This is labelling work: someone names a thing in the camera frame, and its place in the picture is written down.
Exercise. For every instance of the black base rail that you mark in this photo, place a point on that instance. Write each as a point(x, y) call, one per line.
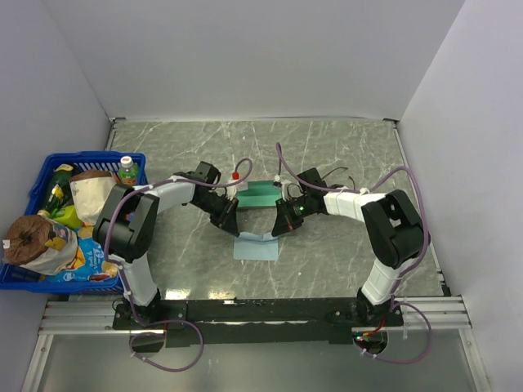
point(248, 321)

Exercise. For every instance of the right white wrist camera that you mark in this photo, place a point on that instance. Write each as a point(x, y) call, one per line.
point(282, 185)

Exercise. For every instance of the green glass bottle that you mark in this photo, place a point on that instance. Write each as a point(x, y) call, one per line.
point(58, 193)

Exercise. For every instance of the aluminium frame rail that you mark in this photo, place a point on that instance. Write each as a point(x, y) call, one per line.
point(77, 318)

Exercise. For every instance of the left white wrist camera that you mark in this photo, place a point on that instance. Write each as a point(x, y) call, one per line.
point(236, 186)

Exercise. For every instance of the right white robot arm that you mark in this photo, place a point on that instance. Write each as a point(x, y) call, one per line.
point(394, 227)

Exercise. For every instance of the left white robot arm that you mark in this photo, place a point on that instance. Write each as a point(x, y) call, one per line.
point(125, 225)

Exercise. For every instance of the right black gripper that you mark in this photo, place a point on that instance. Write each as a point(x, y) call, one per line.
point(285, 223)

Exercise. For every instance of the blue plastic basket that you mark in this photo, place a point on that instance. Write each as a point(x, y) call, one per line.
point(17, 278)

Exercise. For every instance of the brown round bread bag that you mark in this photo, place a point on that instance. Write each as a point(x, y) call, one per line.
point(39, 244)

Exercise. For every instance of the brown sunglasses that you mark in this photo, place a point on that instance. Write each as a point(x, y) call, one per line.
point(339, 177)

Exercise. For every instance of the green drink bottle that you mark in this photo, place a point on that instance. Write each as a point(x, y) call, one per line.
point(128, 171)

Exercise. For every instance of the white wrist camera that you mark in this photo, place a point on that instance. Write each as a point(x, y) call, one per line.
point(236, 186)
point(282, 185)

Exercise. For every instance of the blue chips bag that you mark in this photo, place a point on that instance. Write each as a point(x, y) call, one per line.
point(89, 264)

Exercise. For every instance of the brown paper bag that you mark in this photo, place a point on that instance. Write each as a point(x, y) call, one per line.
point(90, 190)

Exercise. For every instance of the grey felt glasses case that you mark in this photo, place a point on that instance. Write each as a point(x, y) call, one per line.
point(258, 194)

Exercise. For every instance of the light blue cleaning cloth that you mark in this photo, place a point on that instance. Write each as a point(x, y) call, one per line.
point(255, 247)

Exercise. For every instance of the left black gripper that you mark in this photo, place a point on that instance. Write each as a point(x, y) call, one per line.
point(230, 211)

